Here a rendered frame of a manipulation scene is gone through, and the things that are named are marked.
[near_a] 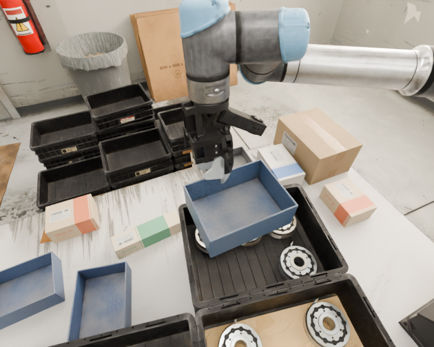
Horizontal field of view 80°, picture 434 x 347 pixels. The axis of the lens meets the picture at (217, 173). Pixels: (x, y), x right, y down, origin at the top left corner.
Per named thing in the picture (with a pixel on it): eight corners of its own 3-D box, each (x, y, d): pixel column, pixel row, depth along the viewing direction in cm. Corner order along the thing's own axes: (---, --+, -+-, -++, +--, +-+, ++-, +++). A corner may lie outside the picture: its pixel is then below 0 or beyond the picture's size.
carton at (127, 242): (176, 218, 102) (175, 209, 98) (182, 230, 99) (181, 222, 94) (115, 245, 95) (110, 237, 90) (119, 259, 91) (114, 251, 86)
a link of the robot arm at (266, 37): (292, 28, 48) (232, 32, 48) (313, -6, 36) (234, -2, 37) (293, 73, 48) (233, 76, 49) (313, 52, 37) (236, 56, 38)
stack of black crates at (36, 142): (106, 144, 216) (91, 109, 191) (111, 168, 197) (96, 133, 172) (54, 158, 205) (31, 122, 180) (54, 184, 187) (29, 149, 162)
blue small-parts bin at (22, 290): (61, 259, 91) (52, 250, 86) (65, 301, 82) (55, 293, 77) (-5, 286, 85) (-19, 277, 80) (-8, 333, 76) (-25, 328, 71)
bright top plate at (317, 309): (332, 297, 68) (333, 296, 67) (358, 339, 61) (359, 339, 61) (298, 310, 66) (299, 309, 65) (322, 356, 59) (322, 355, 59)
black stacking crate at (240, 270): (291, 204, 93) (299, 184, 85) (335, 287, 74) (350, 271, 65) (181, 226, 87) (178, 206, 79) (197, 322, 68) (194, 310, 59)
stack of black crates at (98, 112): (153, 130, 229) (142, 81, 195) (164, 154, 208) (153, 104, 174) (104, 142, 217) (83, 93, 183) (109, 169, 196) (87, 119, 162)
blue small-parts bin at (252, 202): (257, 177, 68) (261, 158, 63) (291, 223, 59) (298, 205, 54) (185, 203, 62) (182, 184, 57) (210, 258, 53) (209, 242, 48)
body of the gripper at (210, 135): (185, 148, 57) (177, 96, 49) (222, 138, 59) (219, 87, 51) (196, 168, 51) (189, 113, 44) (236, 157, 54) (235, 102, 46)
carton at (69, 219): (54, 244, 95) (45, 233, 89) (54, 217, 102) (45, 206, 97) (100, 228, 99) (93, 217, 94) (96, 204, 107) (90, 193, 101)
